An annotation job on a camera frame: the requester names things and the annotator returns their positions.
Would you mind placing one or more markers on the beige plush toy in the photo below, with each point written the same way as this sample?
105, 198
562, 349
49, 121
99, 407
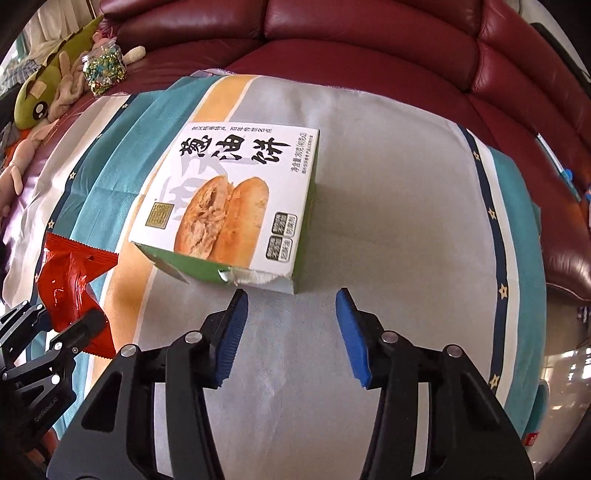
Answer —
69, 92

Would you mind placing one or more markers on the clear jar of colourful candies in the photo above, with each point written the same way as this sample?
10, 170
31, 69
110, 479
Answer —
104, 69

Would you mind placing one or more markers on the green plush toy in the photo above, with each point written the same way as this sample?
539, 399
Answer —
46, 83

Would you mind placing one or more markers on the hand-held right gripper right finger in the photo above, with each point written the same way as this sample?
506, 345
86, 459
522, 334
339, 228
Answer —
353, 341

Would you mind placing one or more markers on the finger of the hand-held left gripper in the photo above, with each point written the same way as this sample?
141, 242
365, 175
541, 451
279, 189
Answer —
78, 332
23, 323

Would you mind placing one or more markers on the red foil snack bag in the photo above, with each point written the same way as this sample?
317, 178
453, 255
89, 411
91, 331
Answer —
69, 277

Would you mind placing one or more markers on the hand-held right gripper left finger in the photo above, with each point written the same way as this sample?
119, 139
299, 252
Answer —
228, 341

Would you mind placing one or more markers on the pink plush bunny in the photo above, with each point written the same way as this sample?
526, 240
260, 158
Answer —
18, 166

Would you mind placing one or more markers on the white green pastry box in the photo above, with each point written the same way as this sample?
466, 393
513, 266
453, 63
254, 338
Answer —
231, 198

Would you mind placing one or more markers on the dark red leather sofa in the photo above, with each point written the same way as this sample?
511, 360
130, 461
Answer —
369, 46

